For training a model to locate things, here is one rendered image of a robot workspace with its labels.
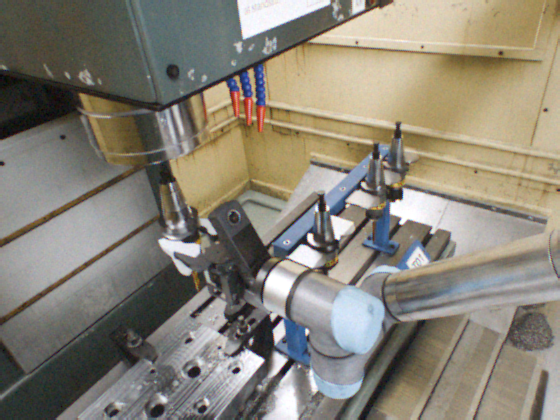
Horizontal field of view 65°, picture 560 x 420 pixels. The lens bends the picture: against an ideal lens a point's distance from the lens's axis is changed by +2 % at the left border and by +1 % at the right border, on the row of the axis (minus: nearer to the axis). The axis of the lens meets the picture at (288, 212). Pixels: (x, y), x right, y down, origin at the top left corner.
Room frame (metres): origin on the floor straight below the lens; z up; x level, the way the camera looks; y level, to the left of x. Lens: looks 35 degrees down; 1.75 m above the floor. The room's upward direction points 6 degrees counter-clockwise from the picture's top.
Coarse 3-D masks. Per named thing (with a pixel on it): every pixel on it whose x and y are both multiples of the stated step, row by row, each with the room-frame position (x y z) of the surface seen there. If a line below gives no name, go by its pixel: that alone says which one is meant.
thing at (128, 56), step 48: (0, 0) 0.46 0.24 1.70; (48, 0) 0.41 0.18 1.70; (96, 0) 0.37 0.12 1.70; (144, 0) 0.35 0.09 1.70; (192, 0) 0.39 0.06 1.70; (336, 0) 0.56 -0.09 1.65; (0, 48) 0.49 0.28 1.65; (48, 48) 0.43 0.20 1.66; (96, 48) 0.38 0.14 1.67; (144, 48) 0.35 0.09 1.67; (192, 48) 0.38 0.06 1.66; (240, 48) 0.43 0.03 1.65; (288, 48) 0.49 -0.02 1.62; (96, 96) 0.41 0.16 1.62; (144, 96) 0.35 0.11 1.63; (192, 96) 0.38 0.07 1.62
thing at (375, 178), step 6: (372, 162) 0.82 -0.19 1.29; (378, 162) 0.81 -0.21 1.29; (372, 168) 0.81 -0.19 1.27; (378, 168) 0.81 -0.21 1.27; (372, 174) 0.81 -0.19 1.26; (378, 174) 0.81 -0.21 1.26; (366, 180) 0.82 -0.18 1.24; (372, 180) 0.81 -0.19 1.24; (378, 180) 0.81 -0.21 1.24; (384, 180) 0.82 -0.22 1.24; (372, 186) 0.81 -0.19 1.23; (378, 186) 0.80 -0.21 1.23
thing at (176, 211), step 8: (160, 184) 0.56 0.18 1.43; (168, 184) 0.56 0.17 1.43; (176, 184) 0.56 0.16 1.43; (160, 192) 0.56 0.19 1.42; (168, 192) 0.56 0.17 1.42; (176, 192) 0.56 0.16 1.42; (168, 200) 0.55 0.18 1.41; (176, 200) 0.56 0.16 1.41; (184, 200) 0.57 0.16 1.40; (168, 208) 0.55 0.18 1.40; (176, 208) 0.55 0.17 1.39; (184, 208) 0.56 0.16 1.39; (168, 216) 0.55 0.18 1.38; (176, 216) 0.55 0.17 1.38; (184, 216) 0.55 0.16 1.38; (168, 224) 0.55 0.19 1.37; (176, 224) 0.55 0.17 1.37
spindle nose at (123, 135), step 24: (72, 96) 0.53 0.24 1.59; (96, 120) 0.50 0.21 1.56; (120, 120) 0.49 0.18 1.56; (144, 120) 0.49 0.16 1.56; (168, 120) 0.50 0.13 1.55; (192, 120) 0.53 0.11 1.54; (96, 144) 0.51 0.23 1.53; (120, 144) 0.49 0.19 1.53; (144, 144) 0.49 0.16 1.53; (168, 144) 0.50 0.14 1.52; (192, 144) 0.52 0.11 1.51
